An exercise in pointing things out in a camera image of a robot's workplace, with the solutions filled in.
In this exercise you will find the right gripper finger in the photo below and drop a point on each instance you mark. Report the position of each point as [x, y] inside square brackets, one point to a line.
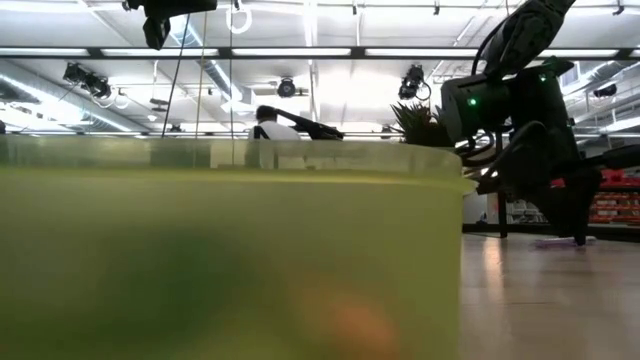
[586, 205]
[560, 210]

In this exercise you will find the yellow translucent pencil box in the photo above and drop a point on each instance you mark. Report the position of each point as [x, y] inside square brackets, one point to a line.
[225, 250]

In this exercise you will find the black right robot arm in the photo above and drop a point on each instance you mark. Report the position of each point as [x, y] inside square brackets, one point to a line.
[525, 30]

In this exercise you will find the red storage bins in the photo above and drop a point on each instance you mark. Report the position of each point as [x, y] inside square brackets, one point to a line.
[615, 205]

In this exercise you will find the black ceiling spotlight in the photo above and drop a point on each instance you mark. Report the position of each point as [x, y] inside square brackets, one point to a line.
[87, 80]
[412, 82]
[605, 91]
[286, 87]

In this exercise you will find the potted succulent plant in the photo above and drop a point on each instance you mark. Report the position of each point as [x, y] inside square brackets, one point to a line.
[420, 127]

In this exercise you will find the person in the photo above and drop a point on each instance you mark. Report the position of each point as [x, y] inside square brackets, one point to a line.
[272, 131]

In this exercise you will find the black metal table frame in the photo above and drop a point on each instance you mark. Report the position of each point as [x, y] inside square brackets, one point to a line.
[525, 230]

